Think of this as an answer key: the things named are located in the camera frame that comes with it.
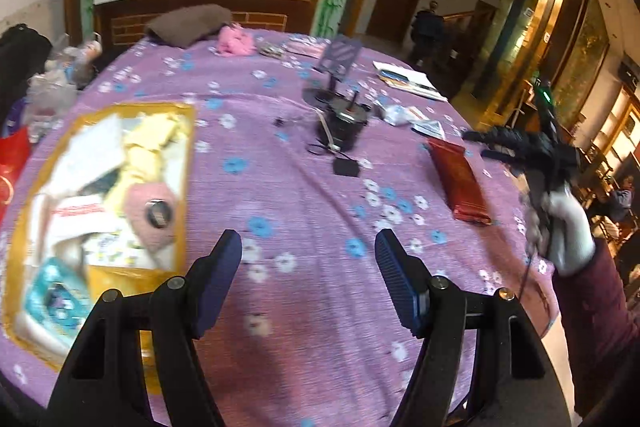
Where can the person's right forearm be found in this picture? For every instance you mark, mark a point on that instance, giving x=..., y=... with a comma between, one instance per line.
x=595, y=332

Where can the black clothing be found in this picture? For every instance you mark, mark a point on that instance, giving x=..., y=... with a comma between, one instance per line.
x=20, y=57

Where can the blue and white tissue packet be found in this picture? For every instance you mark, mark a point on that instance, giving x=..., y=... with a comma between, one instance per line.
x=400, y=116

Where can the clear plastic bags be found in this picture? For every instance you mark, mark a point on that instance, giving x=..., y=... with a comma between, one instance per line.
x=55, y=92

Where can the yellow cardboard box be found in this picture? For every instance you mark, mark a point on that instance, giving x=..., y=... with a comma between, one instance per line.
x=112, y=279

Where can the black cylindrical device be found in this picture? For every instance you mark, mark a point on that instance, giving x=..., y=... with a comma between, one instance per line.
x=345, y=122

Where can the stack of papers with pens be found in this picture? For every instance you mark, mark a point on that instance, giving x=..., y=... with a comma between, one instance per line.
x=407, y=79

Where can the teal printed packet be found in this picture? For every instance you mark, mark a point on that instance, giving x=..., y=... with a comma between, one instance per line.
x=57, y=297

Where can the white bag with red print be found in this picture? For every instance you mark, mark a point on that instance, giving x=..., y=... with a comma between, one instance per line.
x=82, y=214

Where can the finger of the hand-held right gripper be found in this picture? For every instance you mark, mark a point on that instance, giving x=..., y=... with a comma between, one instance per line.
x=500, y=137
x=507, y=157

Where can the brown cushion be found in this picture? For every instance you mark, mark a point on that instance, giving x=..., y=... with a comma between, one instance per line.
x=190, y=24

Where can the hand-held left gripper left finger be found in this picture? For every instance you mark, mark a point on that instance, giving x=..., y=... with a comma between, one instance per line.
x=225, y=257

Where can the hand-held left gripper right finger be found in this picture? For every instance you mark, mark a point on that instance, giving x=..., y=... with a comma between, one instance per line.
x=395, y=277

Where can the pink plush toy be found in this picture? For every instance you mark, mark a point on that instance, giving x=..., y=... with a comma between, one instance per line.
x=235, y=41

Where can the person's right hand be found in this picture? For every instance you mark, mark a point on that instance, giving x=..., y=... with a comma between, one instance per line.
x=570, y=232

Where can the purple floral tablecloth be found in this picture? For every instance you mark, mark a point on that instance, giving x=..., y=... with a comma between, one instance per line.
x=300, y=187

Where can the yellow towel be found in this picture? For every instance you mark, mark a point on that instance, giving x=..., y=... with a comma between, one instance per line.
x=150, y=147

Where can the small black square pad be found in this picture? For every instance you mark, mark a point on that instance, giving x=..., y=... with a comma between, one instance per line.
x=347, y=168

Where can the black phone stand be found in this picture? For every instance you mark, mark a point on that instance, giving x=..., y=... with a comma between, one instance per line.
x=337, y=57

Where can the red pouch with gold emblem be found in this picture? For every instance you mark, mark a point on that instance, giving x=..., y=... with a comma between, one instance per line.
x=460, y=187

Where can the pink fluffy pouch with keyring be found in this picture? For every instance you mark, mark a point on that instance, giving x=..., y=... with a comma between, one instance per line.
x=150, y=212

